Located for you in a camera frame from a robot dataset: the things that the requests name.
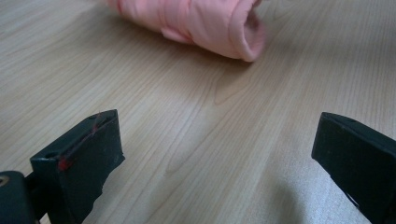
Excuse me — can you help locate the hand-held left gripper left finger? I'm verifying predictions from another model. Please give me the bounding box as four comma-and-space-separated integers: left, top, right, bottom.
30, 109, 125, 224

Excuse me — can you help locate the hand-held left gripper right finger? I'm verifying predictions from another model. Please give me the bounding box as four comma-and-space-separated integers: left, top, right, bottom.
311, 112, 396, 224

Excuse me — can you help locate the pink ski glove grey palm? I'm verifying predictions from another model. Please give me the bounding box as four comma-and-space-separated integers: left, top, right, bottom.
104, 0, 267, 63

